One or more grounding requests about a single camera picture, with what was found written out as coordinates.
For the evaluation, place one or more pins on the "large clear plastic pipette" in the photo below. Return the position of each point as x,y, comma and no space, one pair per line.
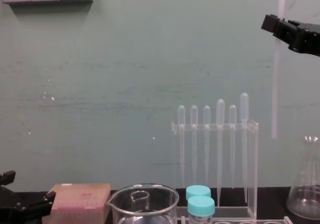
244,144
220,144

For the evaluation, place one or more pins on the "teal capped clear vial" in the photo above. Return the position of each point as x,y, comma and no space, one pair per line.
201,206
198,191

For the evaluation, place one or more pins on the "small clear glass beaker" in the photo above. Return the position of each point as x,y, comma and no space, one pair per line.
140,200

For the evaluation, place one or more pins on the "clear acrylic pipette rack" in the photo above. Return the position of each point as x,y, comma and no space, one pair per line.
253,164

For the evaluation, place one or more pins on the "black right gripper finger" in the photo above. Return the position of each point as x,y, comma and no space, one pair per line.
295,24
271,24

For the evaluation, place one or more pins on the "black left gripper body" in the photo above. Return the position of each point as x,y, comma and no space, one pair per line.
12,209

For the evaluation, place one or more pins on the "small clear plastic pipette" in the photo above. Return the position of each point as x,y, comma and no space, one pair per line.
181,144
194,144
206,144
232,144

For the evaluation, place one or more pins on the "pink pipette tip box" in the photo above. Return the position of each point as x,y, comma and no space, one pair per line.
80,201

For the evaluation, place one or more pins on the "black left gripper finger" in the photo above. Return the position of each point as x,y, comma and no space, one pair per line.
8,177
42,204

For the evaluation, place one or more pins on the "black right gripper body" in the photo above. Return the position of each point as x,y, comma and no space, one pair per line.
310,39

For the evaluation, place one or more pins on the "clear glass conical flask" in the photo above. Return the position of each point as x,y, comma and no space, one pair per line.
305,199

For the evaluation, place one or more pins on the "large clear glass beaker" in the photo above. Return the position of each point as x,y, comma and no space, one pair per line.
160,209

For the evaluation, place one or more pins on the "clear acrylic vial rack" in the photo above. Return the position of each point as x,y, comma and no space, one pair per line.
250,221

